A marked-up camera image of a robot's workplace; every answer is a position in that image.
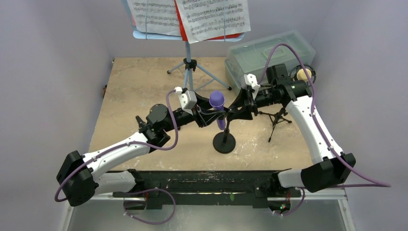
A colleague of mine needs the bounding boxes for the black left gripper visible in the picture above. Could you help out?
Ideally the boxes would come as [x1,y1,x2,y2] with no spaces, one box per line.
[162,92,224,132]

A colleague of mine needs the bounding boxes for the purple toy microphone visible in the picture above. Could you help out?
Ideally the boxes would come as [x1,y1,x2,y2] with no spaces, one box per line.
[209,90,226,130]

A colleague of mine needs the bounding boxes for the black round-base microphone stand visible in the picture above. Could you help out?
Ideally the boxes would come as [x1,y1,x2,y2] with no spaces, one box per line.
[213,107,236,154]

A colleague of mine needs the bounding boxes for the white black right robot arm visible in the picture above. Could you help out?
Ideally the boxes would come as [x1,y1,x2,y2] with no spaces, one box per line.
[227,64,356,196]

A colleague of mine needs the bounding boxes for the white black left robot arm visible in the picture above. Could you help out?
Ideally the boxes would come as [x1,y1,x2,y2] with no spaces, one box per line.
[54,88,227,206]

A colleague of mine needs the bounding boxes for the black tripod microphone stand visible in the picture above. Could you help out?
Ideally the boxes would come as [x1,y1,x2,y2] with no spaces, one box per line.
[259,107,292,142]

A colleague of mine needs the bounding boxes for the translucent green storage box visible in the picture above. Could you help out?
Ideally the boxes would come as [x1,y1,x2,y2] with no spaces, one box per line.
[225,30,316,94]

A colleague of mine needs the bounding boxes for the light blue music stand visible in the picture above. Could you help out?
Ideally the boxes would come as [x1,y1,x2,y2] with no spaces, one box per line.
[122,0,232,91]

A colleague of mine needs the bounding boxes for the black pliers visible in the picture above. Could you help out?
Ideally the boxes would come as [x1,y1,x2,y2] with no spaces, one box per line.
[135,115,148,133]

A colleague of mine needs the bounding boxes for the red folder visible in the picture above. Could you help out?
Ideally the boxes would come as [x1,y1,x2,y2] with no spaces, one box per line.
[174,1,244,41]

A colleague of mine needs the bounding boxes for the right sheet music page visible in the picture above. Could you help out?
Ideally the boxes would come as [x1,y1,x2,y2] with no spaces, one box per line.
[176,0,251,44]

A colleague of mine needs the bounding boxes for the sheet music page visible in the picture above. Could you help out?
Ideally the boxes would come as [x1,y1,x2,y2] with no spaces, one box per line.
[126,0,181,37]
[176,0,251,44]

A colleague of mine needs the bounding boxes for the left sheet music page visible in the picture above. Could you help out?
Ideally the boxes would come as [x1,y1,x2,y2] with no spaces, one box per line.
[126,0,181,37]

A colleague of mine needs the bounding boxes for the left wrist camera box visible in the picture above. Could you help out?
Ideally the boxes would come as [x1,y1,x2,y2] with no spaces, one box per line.
[174,87,197,111]

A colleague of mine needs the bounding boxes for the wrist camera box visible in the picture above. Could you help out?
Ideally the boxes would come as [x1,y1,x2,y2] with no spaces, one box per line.
[174,87,197,111]
[242,74,260,93]

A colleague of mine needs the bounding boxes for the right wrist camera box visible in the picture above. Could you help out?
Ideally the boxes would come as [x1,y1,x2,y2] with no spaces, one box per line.
[242,74,260,93]

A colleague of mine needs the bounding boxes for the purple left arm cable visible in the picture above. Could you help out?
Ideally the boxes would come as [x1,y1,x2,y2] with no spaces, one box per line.
[54,90,179,203]

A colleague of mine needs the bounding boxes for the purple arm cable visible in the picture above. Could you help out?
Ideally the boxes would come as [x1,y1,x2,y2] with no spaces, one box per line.
[54,90,179,203]
[258,43,392,189]

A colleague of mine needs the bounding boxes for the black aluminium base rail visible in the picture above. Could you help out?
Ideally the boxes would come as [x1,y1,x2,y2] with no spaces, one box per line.
[104,169,301,210]

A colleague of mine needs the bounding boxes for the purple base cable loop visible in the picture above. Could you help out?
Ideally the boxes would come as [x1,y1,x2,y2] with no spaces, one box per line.
[122,187,177,225]

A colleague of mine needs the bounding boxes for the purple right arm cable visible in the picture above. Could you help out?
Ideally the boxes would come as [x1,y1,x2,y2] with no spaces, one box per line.
[258,43,392,189]

